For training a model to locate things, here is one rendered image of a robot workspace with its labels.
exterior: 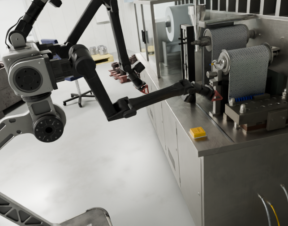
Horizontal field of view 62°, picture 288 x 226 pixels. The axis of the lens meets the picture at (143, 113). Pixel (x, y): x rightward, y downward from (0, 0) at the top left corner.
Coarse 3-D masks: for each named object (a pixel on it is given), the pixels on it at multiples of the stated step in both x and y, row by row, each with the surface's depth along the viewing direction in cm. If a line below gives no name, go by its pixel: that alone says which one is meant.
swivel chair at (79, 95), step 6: (42, 42) 410; (48, 42) 395; (54, 42) 384; (66, 78) 405; (72, 78) 400; (78, 78) 410; (78, 84) 439; (78, 90) 443; (90, 90) 473; (72, 96) 473; (78, 96) 447; (84, 96) 448; (90, 96) 446; (78, 102) 424
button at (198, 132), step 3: (192, 129) 140; (195, 129) 139; (198, 129) 139; (201, 129) 138; (192, 132) 137; (195, 132) 136; (198, 132) 136; (201, 132) 135; (204, 132) 135; (195, 135) 135; (198, 135) 135; (201, 135) 136; (204, 135) 136
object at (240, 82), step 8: (232, 72) 137; (240, 72) 137; (248, 72) 138; (256, 72) 139; (264, 72) 140; (232, 80) 139; (240, 80) 140; (248, 80) 140; (256, 80) 141; (264, 80) 142; (232, 88) 141; (240, 88) 142; (248, 88) 143; (256, 88) 144; (264, 88) 145; (232, 96) 143; (240, 96) 144
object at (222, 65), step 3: (219, 57) 140; (222, 57) 137; (219, 60) 140; (222, 60) 137; (225, 60) 136; (219, 63) 141; (222, 63) 138; (225, 63) 136; (219, 66) 142; (222, 66) 138; (225, 66) 137
